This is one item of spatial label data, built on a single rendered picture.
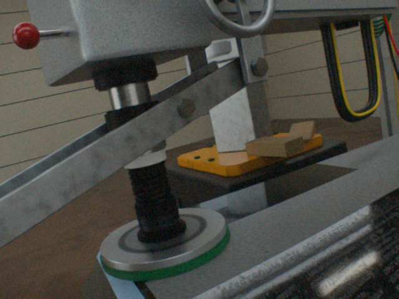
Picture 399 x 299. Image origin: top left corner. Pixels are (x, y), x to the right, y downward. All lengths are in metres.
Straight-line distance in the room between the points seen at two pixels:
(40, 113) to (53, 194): 6.12
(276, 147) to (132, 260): 0.84
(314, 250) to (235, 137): 0.99
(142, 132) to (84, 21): 0.17
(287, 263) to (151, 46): 0.35
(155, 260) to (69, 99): 6.19
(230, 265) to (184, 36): 0.32
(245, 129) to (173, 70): 5.88
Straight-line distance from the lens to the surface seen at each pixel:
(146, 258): 0.53
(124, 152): 0.50
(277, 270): 0.52
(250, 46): 0.62
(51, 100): 6.60
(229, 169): 1.28
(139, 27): 0.47
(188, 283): 0.50
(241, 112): 1.45
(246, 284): 0.49
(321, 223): 0.60
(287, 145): 1.25
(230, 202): 0.76
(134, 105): 0.53
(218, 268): 0.52
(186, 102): 0.54
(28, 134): 6.56
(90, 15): 0.45
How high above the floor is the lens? 1.07
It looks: 8 degrees down
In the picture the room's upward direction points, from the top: 12 degrees counter-clockwise
